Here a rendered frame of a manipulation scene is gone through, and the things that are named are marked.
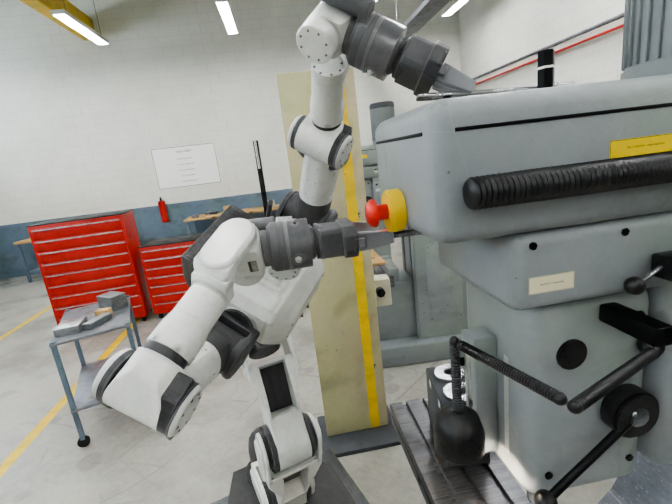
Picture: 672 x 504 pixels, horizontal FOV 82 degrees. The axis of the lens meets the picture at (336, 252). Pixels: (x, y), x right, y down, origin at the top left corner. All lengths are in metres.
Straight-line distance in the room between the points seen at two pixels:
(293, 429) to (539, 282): 0.94
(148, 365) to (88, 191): 9.92
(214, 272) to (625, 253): 0.56
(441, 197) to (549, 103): 0.15
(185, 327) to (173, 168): 9.27
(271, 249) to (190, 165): 9.12
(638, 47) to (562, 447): 0.59
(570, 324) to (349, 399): 2.25
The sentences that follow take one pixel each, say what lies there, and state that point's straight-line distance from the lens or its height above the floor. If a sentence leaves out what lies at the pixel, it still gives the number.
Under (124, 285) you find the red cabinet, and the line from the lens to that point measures 5.72.
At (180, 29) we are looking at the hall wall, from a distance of 10.12.
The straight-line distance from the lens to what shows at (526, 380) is 0.49.
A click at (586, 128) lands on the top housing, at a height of 1.84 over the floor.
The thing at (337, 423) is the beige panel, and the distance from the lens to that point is 2.84.
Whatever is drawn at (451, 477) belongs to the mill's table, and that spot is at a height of 0.96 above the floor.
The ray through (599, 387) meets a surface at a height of 1.59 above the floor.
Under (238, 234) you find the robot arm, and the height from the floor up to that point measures 1.74.
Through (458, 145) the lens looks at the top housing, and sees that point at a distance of 0.44.
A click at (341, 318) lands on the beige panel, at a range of 2.47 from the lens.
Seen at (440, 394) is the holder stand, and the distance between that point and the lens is 1.23.
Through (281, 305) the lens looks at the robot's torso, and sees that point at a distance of 0.91.
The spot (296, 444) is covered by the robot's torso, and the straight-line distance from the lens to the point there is 1.31.
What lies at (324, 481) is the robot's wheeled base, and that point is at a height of 0.57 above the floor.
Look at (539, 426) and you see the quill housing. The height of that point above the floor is 1.44.
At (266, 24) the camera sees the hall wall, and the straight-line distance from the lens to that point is 9.97.
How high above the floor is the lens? 1.84
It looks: 14 degrees down
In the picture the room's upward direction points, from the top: 7 degrees counter-clockwise
